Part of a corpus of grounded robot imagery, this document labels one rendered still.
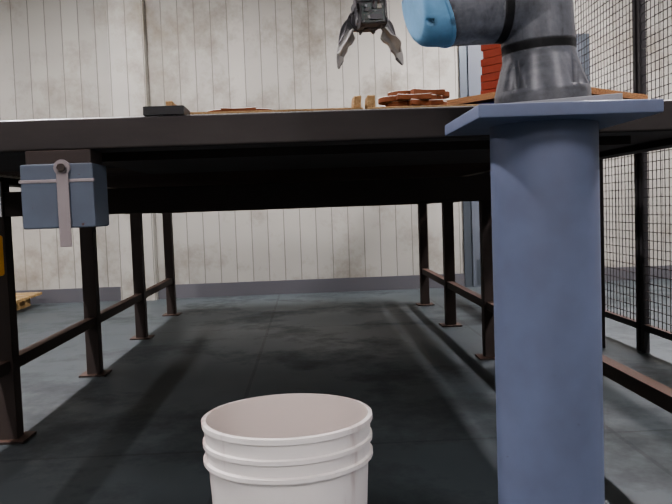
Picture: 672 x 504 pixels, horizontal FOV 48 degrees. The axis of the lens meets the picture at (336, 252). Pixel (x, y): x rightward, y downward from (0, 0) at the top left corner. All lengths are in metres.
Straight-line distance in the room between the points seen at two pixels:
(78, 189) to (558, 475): 0.97
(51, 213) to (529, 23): 0.91
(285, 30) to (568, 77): 5.68
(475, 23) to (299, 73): 5.57
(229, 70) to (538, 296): 5.75
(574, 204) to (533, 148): 0.11
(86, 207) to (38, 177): 0.10
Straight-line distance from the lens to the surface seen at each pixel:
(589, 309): 1.24
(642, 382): 2.07
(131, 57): 6.82
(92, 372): 3.72
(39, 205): 1.52
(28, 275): 7.09
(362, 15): 1.75
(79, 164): 1.50
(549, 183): 1.20
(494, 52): 2.53
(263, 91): 6.73
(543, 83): 1.22
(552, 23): 1.25
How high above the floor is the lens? 0.73
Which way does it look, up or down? 3 degrees down
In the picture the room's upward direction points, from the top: 2 degrees counter-clockwise
